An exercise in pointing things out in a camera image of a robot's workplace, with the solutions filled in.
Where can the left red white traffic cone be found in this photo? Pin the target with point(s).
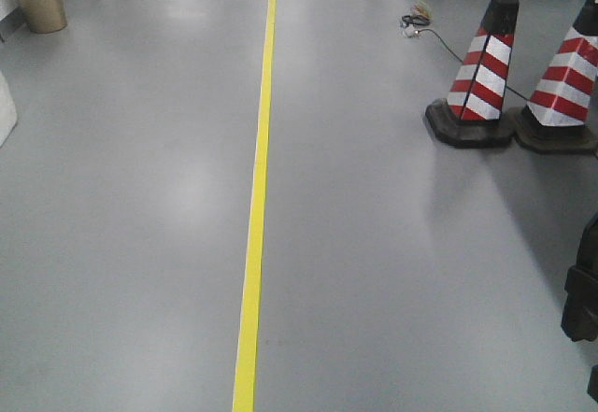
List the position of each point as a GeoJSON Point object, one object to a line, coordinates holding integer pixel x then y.
{"type": "Point", "coordinates": [469, 117]}

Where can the right red white traffic cone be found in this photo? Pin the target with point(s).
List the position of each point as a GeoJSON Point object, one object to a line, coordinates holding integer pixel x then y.
{"type": "Point", "coordinates": [554, 118]}

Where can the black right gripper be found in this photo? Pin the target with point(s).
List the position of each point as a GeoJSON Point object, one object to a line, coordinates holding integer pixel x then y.
{"type": "Point", "coordinates": [579, 315]}

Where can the red white traffic cone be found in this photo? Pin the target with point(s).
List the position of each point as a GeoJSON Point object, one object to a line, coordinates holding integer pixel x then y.
{"type": "Point", "coordinates": [469, 117]}
{"type": "Point", "coordinates": [554, 118]}

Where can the white foam block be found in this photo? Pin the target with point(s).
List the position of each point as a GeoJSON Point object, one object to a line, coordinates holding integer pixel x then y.
{"type": "Point", "coordinates": [8, 111]}

